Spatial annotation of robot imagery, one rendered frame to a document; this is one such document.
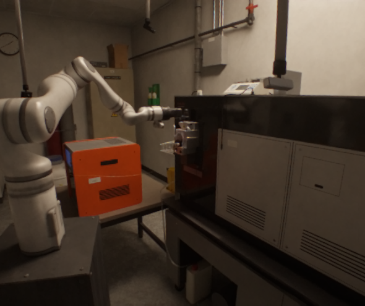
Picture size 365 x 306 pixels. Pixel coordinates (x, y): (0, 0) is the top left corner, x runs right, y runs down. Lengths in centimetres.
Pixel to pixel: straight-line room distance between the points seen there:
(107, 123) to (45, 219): 378
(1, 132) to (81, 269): 30
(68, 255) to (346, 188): 81
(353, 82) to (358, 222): 132
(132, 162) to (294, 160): 100
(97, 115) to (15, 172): 373
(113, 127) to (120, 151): 284
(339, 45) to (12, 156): 206
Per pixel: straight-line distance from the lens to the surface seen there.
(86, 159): 144
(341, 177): 88
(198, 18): 310
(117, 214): 155
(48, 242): 59
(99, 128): 425
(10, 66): 447
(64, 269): 54
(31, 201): 54
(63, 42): 459
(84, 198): 151
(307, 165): 92
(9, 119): 51
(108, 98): 98
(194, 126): 128
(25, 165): 53
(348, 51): 209
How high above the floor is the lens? 143
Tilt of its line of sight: 14 degrees down
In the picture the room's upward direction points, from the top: straight up
